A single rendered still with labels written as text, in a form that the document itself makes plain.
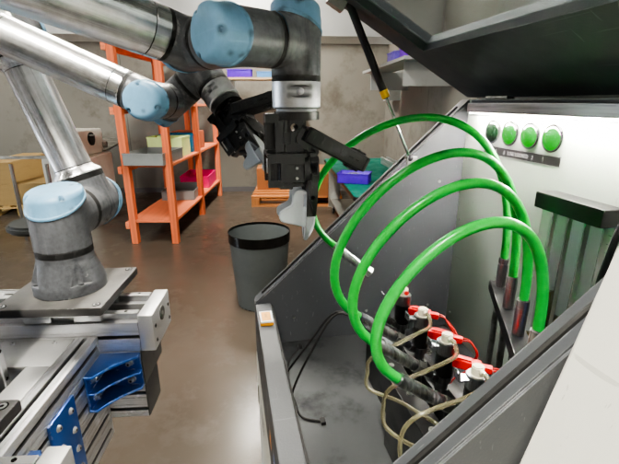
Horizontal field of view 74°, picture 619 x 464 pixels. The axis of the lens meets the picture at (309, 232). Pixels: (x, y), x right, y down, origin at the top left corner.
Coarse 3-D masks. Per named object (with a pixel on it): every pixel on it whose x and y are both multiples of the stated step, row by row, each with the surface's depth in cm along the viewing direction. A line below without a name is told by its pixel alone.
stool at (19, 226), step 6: (12, 222) 270; (18, 222) 270; (24, 222) 270; (6, 228) 262; (12, 228) 260; (18, 228) 258; (24, 228) 258; (12, 234) 262; (18, 234) 257; (24, 234) 257
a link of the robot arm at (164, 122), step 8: (168, 80) 92; (176, 80) 91; (176, 88) 90; (184, 88) 91; (184, 96) 92; (192, 96) 92; (184, 104) 93; (192, 104) 94; (176, 112) 90; (184, 112) 96; (160, 120) 93; (168, 120) 94; (176, 120) 96
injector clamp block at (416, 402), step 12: (372, 360) 81; (372, 372) 81; (408, 372) 79; (372, 384) 82; (384, 384) 75; (432, 384) 71; (396, 396) 69; (408, 396) 68; (396, 408) 70; (420, 408) 65; (396, 420) 70; (420, 420) 63; (396, 432) 70; (408, 432) 65; (420, 432) 61; (384, 444) 77; (396, 444) 71; (396, 456) 71
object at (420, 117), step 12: (396, 120) 75; (408, 120) 74; (420, 120) 74; (432, 120) 74; (444, 120) 73; (456, 120) 73; (372, 132) 76; (468, 132) 73; (348, 144) 78; (480, 144) 73; (492, 156) 73; (324, 168) 80; (504, 204) 75; (324, 240) 85; (504, 240) 77; (504, 252) 78; (504, 264) 78
